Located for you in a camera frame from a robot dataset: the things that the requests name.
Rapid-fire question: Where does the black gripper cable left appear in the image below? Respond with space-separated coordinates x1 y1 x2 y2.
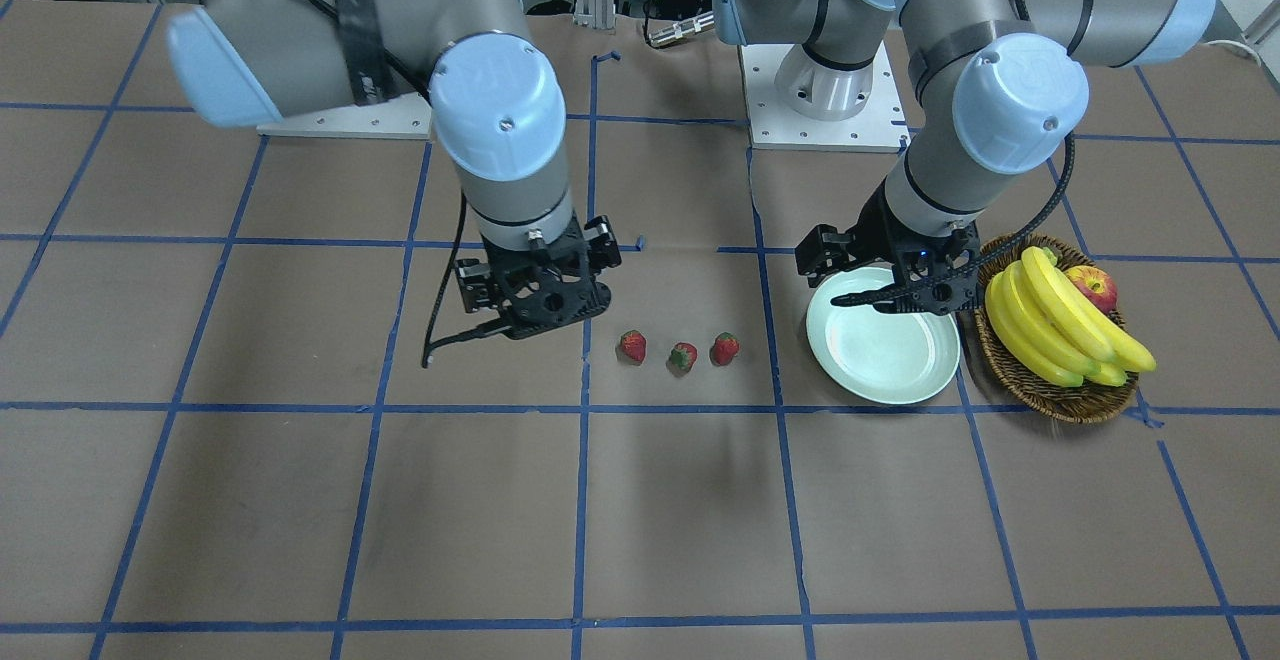
900 0 1076 293

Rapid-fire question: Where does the red strawberry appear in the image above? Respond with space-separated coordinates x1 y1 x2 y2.
710 333 741 367
667 342 699 376
618 329 648 365

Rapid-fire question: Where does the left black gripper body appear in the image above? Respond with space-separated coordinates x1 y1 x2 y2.
852 185 984 315

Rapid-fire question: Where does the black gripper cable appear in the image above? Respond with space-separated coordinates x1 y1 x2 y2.
421 191 471 368
900 0 1076 293

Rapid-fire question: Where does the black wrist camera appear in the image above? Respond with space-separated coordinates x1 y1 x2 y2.
794 224 861 288
582 215 622 272

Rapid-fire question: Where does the woven wicker basket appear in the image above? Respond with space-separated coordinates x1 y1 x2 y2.
974 233 1140 423

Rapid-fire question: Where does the light green plate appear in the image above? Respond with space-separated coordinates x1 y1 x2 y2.
805 267 961 405

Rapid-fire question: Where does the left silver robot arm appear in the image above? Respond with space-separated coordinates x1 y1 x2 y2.
712 0 1219 315

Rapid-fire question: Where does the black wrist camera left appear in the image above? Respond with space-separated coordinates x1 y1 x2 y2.
794 224 861 288

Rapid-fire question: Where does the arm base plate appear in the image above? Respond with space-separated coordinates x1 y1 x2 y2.
256 93 433 141
740 43 909 153

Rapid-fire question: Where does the red yellow apple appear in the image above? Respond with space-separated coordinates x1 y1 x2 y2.
1064 263 1119 313

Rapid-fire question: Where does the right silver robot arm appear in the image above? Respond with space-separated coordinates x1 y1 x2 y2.
166 0 621 367

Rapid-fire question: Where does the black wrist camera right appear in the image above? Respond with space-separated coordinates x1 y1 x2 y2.
582 215 622 272

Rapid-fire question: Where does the yellow banana bunch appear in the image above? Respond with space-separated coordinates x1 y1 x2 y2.
986 246 1157 388

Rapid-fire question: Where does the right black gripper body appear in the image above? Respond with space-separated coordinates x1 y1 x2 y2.
480 215 612 340

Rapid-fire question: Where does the silver metal connector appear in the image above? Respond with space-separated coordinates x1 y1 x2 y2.
644 12 716 49

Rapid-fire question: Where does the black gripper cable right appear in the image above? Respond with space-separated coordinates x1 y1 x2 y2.
421 191 471 368

